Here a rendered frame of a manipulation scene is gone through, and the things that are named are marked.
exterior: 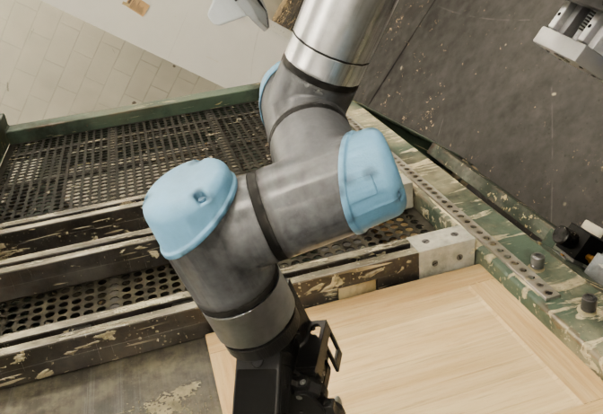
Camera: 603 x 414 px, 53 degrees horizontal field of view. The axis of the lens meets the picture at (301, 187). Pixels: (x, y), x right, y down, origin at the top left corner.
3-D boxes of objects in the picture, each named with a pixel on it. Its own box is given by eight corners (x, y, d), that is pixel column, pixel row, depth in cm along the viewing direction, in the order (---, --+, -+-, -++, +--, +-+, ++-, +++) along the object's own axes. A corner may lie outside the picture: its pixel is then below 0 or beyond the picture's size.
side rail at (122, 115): (298, 107, 247) (295, 81, 242) (14, 159, 224) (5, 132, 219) (292, 101, 254) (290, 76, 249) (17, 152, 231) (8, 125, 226)
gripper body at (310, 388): (347, 357, 62) (308, 274, 56) (334, 434, 55) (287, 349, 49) (280, 361, 65) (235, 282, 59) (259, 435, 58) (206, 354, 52)
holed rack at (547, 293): (560, 296, 106) (561, 294, 106) (546, 301, 105) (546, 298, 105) (301, 74, 250) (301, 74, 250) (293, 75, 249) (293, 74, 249)
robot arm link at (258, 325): (266, 315, 47) (178, 323, 50) (287, 353, 49) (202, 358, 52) (288, 250, 53) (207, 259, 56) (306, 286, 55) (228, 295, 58)
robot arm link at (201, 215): (238, 187, 42) (126, 230, 42) (293, 296, 47) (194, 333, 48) (234, 136, 48) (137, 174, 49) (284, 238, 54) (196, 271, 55)
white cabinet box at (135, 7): (311, 52, 490) (57, -85, 403) (276, 112, 509) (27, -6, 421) (294, 32, 542) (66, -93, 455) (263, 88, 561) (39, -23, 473)
